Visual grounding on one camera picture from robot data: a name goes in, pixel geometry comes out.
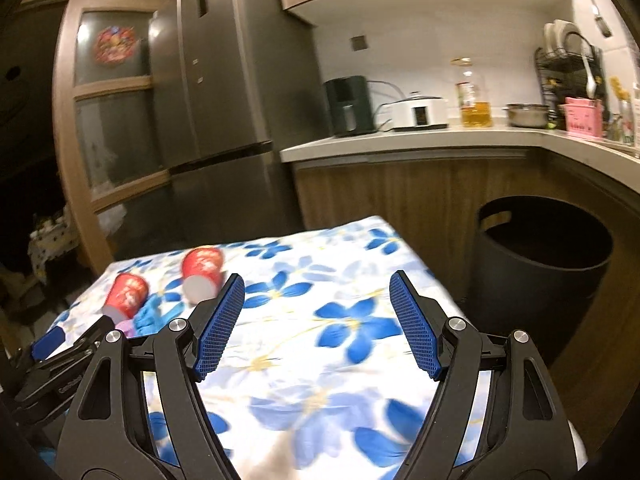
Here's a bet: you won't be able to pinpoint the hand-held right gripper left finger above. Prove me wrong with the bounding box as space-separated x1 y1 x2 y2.
56 273 246 478

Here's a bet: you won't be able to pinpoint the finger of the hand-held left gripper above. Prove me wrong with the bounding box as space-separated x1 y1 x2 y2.
31 327 67 361
15 316 117 392

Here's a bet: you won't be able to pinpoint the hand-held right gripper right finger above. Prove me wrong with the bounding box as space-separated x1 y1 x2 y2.
389 270 571 478

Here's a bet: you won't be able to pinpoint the red paper cup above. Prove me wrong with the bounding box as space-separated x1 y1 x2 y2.
102 274 151 323
181 246 224 306

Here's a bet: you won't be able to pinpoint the blue plastic glove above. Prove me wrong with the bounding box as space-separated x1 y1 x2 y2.
134 296 173 335

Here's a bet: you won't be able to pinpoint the black round bin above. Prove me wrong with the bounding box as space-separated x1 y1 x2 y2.
472 196 614 331

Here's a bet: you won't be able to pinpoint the blue floral tablecloth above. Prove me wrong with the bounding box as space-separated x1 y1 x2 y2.
47 215 586 478

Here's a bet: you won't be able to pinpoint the dotted cloth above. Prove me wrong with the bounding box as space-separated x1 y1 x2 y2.
27 215 81 281

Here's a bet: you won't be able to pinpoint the white plastic bag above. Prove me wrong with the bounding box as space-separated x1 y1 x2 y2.
97 205 128 234

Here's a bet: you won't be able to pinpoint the wooden lower cabinet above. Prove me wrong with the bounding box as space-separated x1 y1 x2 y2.
292 147 640 461

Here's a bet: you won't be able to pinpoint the white kitchen countertop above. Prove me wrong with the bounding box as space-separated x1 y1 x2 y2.
280 125 640 211

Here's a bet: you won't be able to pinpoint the white rice cooker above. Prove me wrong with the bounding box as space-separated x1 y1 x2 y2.
385 91 449 132

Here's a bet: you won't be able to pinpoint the cooking oil bottle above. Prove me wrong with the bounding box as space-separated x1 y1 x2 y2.
452 57 493 128

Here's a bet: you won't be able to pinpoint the dark green air fryer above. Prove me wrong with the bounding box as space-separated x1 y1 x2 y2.
324 75 377 137

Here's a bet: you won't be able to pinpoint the steel pot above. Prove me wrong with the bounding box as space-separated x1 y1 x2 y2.
504 103 551 128

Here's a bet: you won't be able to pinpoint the grey refrigerator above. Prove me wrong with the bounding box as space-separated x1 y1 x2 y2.
148 0 331 256

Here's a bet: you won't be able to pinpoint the wooden glass door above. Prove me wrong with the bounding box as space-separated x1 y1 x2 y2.
52 0 183 276

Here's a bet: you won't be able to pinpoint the pink box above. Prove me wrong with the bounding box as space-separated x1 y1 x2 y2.
559 97 604 139

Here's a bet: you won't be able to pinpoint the black dish rack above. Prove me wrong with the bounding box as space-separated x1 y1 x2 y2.
534 19 606 121

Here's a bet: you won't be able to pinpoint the glass jar with yellow flowers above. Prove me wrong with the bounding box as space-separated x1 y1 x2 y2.
609 76 636 143

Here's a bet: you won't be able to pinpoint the red round door decoration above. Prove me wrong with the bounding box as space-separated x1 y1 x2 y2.
94 25 138 65

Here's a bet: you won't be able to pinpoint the white ladle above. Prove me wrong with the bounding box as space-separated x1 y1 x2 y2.
581 50 599 99

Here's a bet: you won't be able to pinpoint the white plates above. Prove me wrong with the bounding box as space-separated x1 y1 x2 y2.
544 19 581 53

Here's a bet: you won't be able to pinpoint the hanging metal spatula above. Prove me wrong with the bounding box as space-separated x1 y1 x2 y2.
587 0 613 38

